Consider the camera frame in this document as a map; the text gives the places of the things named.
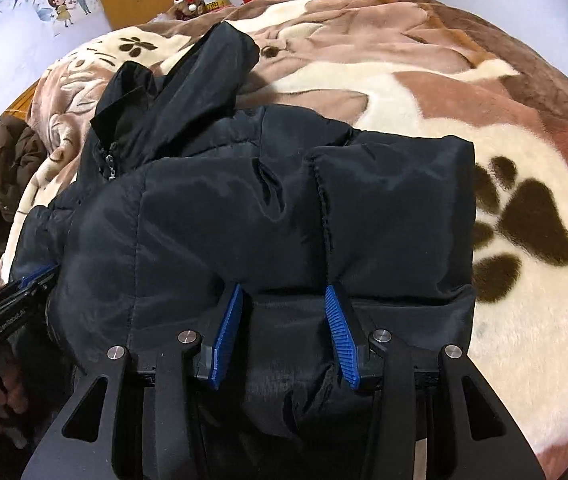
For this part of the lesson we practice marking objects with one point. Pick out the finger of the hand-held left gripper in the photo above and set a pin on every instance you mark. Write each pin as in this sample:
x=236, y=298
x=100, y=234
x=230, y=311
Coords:
x=36, y=275

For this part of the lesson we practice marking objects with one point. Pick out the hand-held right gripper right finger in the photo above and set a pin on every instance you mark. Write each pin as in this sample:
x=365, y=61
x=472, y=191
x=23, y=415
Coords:
x=341, y=330

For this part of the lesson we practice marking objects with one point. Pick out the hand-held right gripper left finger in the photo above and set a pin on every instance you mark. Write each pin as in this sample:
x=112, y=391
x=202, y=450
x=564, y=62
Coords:
x=228, y=325

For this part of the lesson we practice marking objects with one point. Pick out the black puffer jacket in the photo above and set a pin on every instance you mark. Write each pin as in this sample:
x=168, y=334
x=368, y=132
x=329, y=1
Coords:
x=224, y=220

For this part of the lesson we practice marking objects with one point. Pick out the paw print plush blanket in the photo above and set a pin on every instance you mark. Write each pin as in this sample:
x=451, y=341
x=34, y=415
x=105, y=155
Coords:
x=464, y=110

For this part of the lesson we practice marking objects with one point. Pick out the plush toy with santa hat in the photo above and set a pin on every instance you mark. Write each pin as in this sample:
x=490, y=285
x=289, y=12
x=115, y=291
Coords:
x=186, y=5

